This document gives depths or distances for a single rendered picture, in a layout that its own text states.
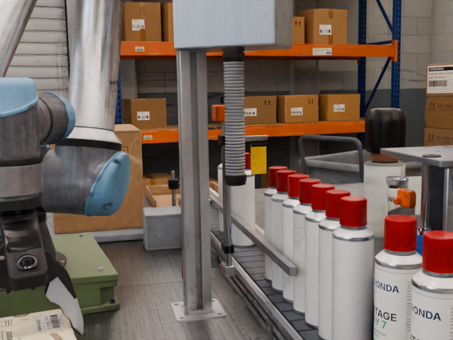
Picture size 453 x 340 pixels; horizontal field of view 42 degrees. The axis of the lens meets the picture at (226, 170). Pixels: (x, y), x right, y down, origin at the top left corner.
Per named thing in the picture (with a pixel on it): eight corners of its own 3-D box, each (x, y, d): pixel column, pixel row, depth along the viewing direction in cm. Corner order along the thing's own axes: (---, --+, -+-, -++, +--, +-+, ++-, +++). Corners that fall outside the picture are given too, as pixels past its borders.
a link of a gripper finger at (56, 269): (83, 287, 80) (40, 241, 78) (85, 291, 79) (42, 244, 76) (56, 311, 79) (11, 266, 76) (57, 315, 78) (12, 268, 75)
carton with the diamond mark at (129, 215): (145, 227, 160) (141, 129, 157) (54, 235, 155) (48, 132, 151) (134, 207, 189) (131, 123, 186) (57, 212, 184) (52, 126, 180)
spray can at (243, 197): (258, 247, 127) (257, 154, 125) (234, 249, 126) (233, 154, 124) (251, 241, 132) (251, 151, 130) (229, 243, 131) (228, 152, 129)
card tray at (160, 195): (232, 206, 197) (232, 195, 196) (154, 212, 191) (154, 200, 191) (214, 192, 226) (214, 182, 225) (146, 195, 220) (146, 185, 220)
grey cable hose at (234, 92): (249, 185, 90) (247, 46, 87) (227, 187, 89) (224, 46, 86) (243, 182, 93) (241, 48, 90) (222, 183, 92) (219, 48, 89)
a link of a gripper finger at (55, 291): (92, 308, 86) (50, 264, 83) (100, 322, 80) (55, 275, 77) (75, 323, 85) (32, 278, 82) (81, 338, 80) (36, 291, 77)
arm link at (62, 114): (11, 90, 91) (-27, 89, 80) (81, 93, 90) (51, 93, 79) (11, 139, 92) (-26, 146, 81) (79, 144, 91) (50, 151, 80)
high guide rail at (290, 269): (296, 276, 86) (296, 266, 86) (288, 276, 86) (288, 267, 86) (185, 175, 190) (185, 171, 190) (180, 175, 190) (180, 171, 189)
